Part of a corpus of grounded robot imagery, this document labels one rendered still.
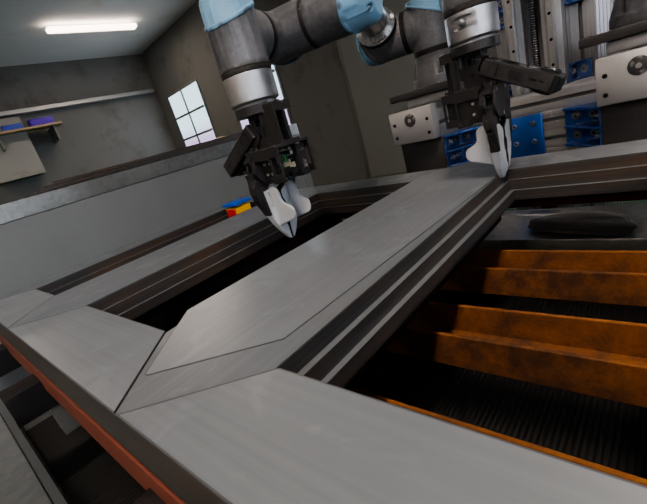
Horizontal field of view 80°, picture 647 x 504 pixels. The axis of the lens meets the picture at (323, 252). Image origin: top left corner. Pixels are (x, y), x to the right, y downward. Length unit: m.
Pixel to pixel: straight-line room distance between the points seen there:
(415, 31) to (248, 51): 0.75
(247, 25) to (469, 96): 0.34
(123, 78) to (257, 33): 8.33
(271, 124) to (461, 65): 0.31
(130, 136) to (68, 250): 7.56
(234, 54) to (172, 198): 0.73
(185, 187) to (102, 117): 7.35
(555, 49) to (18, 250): 1.39
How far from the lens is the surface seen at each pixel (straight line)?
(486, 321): 0.61
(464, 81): 0.70
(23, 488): 0.59
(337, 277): 0.42
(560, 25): 1.27
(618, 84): 0.99
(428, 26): 1.28
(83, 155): 8.38
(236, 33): 0.61
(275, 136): 0.59
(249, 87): 0.60
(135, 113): 8.80
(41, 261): 1.15
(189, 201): 1.28
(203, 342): 0.39
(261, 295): 0.44
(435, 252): 0.48
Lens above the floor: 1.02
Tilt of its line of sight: 18 degrees down
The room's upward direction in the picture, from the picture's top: 16 degrees counter-clockwise
